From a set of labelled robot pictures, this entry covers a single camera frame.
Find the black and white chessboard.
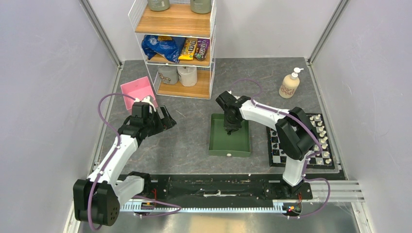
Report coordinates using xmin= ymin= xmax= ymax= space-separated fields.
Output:
xmin=266 ymin=113 xmax=335 ymax=169

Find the white chess pieces row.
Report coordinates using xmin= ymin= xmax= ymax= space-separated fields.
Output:
xmin=308 ymin=114 xmax=334 ymax=169

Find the green plastic tray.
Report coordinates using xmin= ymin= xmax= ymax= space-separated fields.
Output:
xmin=208 ymin=113 xmax=251 ymax=157

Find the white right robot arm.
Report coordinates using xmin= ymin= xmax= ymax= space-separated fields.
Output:
xmin=216 ymin=91 xmax=322 ymax=199

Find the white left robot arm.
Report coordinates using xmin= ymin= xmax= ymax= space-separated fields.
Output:
xmin=73 ymin=101 xmax=176 ymax=226

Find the cream soap pump bottle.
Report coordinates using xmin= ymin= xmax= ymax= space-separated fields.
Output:
xmin=279 ymin=67 xmax=304 ymax=99

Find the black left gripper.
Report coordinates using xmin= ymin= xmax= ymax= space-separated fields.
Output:
xmin=143 ymin=105 xmax=176 ymax=137

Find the green jar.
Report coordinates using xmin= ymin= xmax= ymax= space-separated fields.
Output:
xmin=147 ymin=0 xmax=170 ymax=12
xmin=190 ymin=0 xmax=212 ymax=14

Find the yellow candy bag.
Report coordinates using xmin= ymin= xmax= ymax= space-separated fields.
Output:
xmin=178 ymin=38 xmax=198 ymax=61

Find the white toilet paper roll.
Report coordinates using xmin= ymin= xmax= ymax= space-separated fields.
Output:
xmin=177 ymin=67 xmax=197 ymax=87

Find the white wire wooden shelf rack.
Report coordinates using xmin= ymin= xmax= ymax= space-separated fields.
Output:
xmin=128 ymin=0 xmax=217 ymax=99

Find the grey patterned mug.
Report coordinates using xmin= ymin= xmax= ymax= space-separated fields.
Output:
xmin=158 ymin=66 xmax=179 ymax=85

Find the blue snack bag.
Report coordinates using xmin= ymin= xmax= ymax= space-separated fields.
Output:
xmin=141 ymin=34 xmax=186 ymax=63

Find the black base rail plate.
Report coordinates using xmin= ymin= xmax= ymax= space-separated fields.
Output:
xmin=90 ymin=172 xmax=348 ymax=203

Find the green jar right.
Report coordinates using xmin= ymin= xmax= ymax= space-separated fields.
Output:
xmin=190 ymin=0 xmax=212 ymax=14

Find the pink plastic box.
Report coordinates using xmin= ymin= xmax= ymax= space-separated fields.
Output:
xmin=120 ymin=76 xmax=158 ymax=108

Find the green jar left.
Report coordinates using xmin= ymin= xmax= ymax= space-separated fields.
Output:
xmin=147 ymin=0 xmax=170 ymax=12

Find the brown candy bag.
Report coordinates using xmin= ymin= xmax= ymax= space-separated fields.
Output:
xmin=194 ymin=38 xmax=210 ymax=61

